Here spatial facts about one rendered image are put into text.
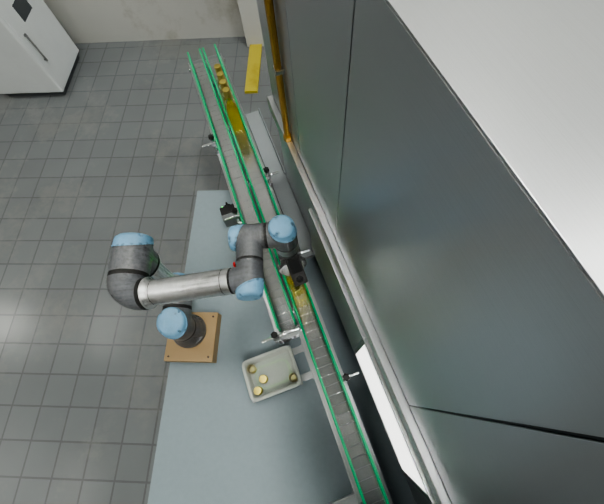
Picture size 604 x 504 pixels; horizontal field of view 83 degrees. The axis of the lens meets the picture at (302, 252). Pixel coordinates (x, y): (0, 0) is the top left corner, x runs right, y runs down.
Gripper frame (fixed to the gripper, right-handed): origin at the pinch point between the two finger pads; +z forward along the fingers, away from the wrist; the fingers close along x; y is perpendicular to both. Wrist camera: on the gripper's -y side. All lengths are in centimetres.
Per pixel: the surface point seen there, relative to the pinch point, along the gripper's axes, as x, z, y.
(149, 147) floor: 80, 117, 197
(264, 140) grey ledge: -10, 30, 89
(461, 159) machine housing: -15, -91, -27
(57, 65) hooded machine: 140, 96, 304
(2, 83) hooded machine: 194, 99, 305
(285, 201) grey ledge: -9, 30, 48
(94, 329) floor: 144, 117, 50
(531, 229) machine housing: -15, -94, -35
